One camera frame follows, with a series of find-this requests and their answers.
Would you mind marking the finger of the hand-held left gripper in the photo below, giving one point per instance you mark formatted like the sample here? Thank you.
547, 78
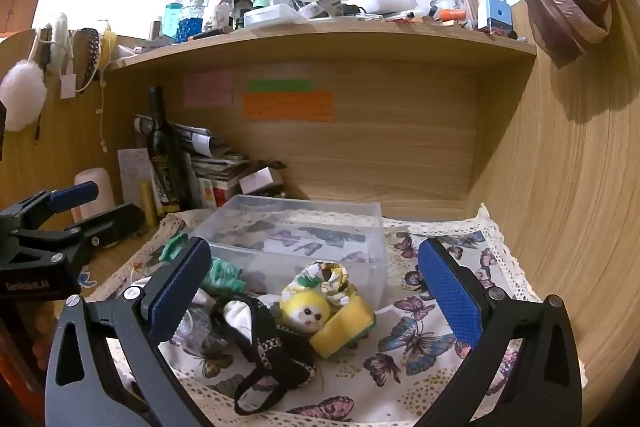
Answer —
75, 195
107, 224

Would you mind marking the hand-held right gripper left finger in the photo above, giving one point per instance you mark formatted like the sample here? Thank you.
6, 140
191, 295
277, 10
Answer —
175, 289

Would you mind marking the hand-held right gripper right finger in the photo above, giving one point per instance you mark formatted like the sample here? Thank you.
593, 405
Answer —
450, 292

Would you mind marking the green striped sock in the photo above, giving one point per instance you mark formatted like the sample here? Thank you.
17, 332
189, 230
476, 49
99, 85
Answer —
225, 277

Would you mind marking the yellow sponge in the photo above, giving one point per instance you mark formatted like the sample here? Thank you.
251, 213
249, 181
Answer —
342, 332

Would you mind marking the floral sock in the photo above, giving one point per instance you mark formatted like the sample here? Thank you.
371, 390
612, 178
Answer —
325, 277

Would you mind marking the yellow plush doll head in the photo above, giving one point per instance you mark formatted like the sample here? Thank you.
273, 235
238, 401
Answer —
300, 309

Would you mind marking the clear plastic storage box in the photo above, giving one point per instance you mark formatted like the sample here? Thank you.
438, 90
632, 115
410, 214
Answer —
300, 217

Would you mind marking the pale pink cylinder bottle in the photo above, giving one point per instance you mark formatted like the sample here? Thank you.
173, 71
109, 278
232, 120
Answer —
97, 187

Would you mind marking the yellow tube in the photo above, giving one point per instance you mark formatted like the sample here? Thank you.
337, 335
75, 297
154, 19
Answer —
148, 204

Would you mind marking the clear plastic wrapper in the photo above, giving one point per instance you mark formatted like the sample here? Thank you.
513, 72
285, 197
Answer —
197, 332

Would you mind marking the white note paper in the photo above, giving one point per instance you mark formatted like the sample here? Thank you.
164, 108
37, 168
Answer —
134, 172

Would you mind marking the butterfly print lace cloth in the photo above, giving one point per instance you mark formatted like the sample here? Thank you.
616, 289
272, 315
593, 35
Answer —
400, 357

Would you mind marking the dark wine bottle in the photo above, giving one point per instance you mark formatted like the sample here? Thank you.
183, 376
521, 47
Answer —
165, 157

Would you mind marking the red and white box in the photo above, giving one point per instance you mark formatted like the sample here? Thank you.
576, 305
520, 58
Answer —
220, 193

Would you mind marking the white paper tag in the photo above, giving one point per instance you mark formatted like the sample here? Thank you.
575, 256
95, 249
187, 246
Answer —
68, 85

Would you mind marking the white fluffy pompom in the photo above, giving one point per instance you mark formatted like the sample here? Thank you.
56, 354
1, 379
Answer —
22, 94

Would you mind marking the stack of magazines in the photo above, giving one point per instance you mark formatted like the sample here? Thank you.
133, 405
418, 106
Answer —
215, 152

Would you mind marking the small white cardboard box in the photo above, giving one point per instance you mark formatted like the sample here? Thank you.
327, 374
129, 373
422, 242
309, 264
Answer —
260, 181

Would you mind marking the black patterned headband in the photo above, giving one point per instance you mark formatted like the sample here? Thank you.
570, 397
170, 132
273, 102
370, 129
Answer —
92, 52

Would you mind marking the white fluffy headband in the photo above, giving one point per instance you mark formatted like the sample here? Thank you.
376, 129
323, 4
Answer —
60, 32

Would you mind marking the pink sticky note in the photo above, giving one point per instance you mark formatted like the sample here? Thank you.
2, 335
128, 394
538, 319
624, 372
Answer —
207, 88

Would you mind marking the blue liquid bottle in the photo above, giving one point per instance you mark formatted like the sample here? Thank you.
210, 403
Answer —
173, 23

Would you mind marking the blue bead bottle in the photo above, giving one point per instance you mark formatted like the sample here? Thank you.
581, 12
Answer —
192, 22

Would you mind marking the orange sticky note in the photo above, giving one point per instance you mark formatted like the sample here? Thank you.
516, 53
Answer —
287, 107

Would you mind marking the green sticky note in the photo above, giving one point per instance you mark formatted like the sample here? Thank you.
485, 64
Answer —
280, 85

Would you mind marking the white flat plastic case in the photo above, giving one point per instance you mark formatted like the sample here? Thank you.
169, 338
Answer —
275, 14

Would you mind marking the orange tube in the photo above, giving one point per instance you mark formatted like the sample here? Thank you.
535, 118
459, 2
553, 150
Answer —
451, 14

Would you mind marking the wooden shelf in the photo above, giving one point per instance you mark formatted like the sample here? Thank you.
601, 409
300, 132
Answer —
325, 39

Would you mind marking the blue plastic block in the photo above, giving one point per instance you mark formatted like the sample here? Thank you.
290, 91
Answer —
498, 13

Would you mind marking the round glass jar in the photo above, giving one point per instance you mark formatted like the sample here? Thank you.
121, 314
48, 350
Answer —
445, 3

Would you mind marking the white flat box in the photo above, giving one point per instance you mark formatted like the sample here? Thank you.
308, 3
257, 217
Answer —
382, 3

